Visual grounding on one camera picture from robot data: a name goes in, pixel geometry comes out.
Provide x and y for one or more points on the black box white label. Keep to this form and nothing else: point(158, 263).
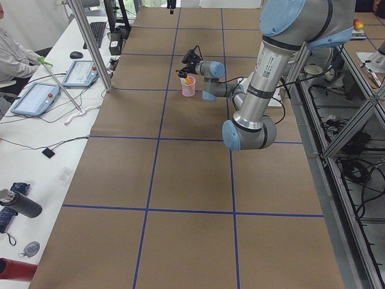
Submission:
point(115, 43)

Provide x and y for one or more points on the far blue teach pendant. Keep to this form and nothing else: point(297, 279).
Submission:
point(80, 74)

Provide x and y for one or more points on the black computer mouse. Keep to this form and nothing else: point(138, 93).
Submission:
point(76, 55)

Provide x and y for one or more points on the black water bottle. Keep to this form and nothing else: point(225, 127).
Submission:
point(20, 203)

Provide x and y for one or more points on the blue teach pendant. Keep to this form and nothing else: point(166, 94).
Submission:
point(37, 99)
point(80, 74)

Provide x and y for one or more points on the black keyboard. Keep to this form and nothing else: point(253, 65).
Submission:
point(98, 30)

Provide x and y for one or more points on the seated person grey shirt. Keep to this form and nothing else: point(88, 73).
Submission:
point(17, 63)

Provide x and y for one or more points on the aluminium frame post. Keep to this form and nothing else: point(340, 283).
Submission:
point(87, 34)

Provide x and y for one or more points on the near blue teach pendant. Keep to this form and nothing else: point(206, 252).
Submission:
point(37, 99)

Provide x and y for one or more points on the clear plastic bag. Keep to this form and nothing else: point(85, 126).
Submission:
point(64, 176)

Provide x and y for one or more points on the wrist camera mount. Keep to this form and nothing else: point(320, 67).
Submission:
point(191, 57)

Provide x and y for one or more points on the pink mesh pen holder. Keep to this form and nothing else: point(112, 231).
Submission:
point(188, 90)

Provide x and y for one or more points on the black computer monitor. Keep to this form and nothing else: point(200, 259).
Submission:
point(117, 17)

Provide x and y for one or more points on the red bottle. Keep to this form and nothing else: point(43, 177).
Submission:
point(17, 270)

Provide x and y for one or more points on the small black square device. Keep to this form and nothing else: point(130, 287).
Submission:
point(49, 153)

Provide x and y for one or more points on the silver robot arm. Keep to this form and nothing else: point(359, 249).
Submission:
point(285, 27)

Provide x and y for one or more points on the orange marker pen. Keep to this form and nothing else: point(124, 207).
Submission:
point(189, 80)

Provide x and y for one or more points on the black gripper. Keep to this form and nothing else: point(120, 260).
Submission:
point(188, 69)

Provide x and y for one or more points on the metal reacher rod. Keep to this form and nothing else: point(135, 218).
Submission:
point(81, 111)

